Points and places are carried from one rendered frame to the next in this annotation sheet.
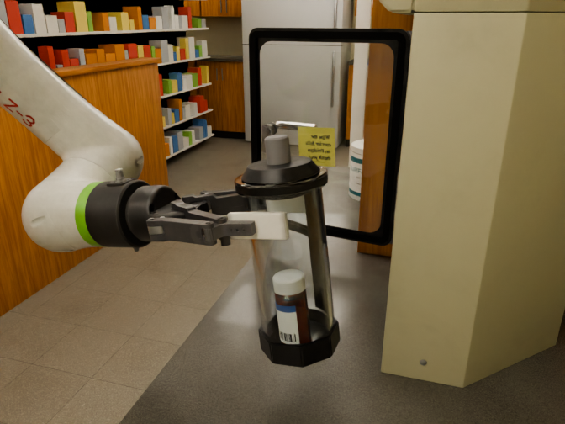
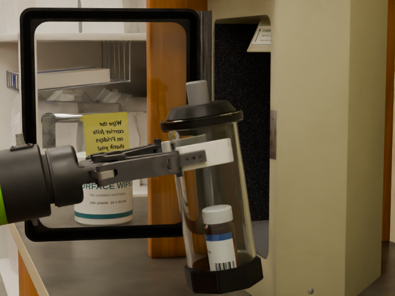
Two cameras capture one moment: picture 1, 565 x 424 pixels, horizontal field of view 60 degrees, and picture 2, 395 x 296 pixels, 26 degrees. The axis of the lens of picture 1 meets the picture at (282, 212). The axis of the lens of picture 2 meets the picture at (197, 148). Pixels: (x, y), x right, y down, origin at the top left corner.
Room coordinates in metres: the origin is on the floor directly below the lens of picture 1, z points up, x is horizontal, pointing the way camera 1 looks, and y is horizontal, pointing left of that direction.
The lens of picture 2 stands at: (-0.37, 0.63, 1.33)
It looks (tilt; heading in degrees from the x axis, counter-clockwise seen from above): 7 degrees down; 326
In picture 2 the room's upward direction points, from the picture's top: straight up
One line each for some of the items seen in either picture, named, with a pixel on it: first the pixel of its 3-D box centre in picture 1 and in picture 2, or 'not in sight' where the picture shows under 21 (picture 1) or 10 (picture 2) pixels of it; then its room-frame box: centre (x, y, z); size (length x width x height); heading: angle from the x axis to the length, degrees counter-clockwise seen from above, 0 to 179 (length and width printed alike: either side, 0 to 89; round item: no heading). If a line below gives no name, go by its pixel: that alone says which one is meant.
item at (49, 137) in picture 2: (268, 138); (49, 131); (0.95, 0.03, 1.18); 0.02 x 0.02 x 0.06; 65
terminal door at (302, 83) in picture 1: (321, 138); (111, 125); (0.92, -0.07, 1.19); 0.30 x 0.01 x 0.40; 65
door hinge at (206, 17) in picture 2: not in sight; (205, 124); (0.85, -0.22, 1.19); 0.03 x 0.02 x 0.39; 163
